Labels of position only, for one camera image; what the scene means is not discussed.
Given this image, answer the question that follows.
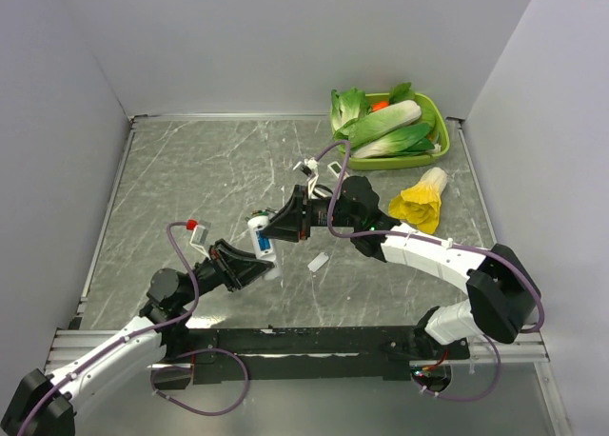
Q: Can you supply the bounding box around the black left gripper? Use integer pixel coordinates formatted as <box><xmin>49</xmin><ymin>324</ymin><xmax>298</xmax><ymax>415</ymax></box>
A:
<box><xmin>178</xmin><ymin>238</ymin><xmax>274</xmax><ymax>306</ymax></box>

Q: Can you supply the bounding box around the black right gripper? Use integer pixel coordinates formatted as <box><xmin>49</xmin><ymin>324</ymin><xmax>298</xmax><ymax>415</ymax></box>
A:
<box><xmin>261</xmin><ymin>185</ymin><xmax>360</xmax><ymax>243</ymax></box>

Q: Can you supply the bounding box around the blue battery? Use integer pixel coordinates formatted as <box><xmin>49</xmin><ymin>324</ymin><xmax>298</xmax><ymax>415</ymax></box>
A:
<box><xmin>256</xmin><ymin>230</ymin><xmax>272</xmax><ymax>253</ymax></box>

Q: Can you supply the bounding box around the white remote with orange button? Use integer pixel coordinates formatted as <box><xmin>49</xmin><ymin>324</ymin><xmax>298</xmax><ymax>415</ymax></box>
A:
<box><xmin>247</xmin><ymin>210</ymin><xmax>283</xmax><ymax>281</ymax></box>

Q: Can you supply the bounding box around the white battery cover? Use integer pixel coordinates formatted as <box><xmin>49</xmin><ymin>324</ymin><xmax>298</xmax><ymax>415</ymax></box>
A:
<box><xmin>307</xmin><ymin>252</ymin><xmax>329</xmax><ymax>273</ymax></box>

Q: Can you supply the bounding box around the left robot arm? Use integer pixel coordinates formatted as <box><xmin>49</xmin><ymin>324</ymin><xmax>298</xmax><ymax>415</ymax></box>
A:
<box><xmin>1</xmin><ymin>238</ymin><xmax>281</xmax><ymax>435</ymax></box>

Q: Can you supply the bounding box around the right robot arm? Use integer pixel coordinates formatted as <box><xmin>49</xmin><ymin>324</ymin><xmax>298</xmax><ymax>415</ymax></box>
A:
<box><xmin>263</xmin><ymin>176</ymin><xmax>540</xmax><ymax>359</ymax></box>

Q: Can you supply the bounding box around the small white remote with display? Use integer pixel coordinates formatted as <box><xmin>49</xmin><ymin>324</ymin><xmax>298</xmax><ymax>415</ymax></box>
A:
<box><xmin>327</xmin><ymin>162</ymin><xmax>342</xmax><ymax>179</ymax></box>

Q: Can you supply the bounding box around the yellow toy cabbage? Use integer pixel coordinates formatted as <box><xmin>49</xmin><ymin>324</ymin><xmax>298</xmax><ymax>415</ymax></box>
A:
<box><xmin>388</xmin><ymin>167</ymin><xmax>448</xmax><ymax>234</ymax></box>

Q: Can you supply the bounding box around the toy lettuce left in basket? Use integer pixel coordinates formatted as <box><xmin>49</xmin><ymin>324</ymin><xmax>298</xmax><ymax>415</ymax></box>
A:
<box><xmin>330</xmin><ymin>88</ymin><xmax>371</xmax><ymax>132</ymax></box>

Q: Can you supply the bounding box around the toy cabbage middle of basket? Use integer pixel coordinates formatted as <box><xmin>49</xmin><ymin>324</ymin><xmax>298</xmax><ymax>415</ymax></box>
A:
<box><xmin>345</xmin><ymin>100</ymin><xmax>422</xmax><ymax>150</ymax></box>

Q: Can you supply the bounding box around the toy bok choy dark green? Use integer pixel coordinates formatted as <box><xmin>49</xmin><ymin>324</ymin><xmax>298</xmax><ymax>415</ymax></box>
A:
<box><xmin>351</xmin><ymin>123</ymin><xmax>435</xmax><ymax>159</ymax></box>

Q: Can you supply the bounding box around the orange toy carrot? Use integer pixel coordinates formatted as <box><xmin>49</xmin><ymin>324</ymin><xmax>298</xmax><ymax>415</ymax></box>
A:
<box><xmin>372</xmin><ymin>101</ymin><xmax>389</xmax><ymax>111</ymax></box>

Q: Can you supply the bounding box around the small green leaf toy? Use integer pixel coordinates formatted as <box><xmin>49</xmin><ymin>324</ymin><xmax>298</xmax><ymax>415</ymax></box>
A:
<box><xmin>388</xmin><ymin>82</ymin><xmax>416</xmax><ymax>105</ymax></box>

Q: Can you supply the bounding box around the green plastic basket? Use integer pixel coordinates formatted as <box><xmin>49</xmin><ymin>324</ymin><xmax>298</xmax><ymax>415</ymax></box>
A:
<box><xmin>332</xmin><ymin>91</ymin><xmax>450</xmax><ymax>170</ymax></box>

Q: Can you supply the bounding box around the aluminium table frame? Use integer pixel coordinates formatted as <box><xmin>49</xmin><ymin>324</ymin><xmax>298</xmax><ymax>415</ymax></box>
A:
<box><xmin>77</xmin><ymin>117</ymin><xmax>572</xmax><ymax>435</ymax></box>

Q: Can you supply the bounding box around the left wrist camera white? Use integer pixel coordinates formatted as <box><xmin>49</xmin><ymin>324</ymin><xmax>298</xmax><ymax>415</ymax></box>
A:
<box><xmin>186</xmin><ymin>219</ymin><xmax>211</xmax><ymax>259</ymax></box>

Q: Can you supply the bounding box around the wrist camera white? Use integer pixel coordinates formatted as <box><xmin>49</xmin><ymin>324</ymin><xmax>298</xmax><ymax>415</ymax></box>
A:
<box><xmin>186</xmin><ymin>219</ymin><xmax>211</xmax><ymax>259</ymax></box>
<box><xmin>293</xmin><ymin>158</ymin><xmax>319</xmax><ymax>198</ymax></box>

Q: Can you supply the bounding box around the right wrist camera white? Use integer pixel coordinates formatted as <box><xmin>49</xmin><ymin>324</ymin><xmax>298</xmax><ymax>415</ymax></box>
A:
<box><xmin>293</xmin><ymin>158</ymin><xmax>319</xmax><ymax>198</ymax></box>

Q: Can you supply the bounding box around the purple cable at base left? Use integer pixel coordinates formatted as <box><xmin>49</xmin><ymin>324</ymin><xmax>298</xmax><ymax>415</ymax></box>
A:
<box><xmin>149</xmin><ymin>347</ymin><xmax>251</xmax><ymax>415</ymax></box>

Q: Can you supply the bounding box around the purple cable at base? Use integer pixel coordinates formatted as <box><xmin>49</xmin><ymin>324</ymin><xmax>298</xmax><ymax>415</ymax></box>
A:
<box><xmin>149</xmin><ymin>347</ymin><xmax>251</xmax><ymax>415</ymax></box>
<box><xmin>411</xmin><ymin>333</ymin><xmax>501</xmax><ymax>403</ymax></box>

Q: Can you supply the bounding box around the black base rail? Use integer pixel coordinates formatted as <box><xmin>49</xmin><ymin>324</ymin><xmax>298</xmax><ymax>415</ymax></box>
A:
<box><xmin>163</xmin><ymin>326</ymin><xmax>470</xmax><ymax>385</ymax></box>

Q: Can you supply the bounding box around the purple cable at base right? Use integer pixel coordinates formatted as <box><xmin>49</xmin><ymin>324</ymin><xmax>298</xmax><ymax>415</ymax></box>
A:
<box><xmin>411</xmin><ymin>333</ymin><xmax>501</xmax><ymax>403</ymax></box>

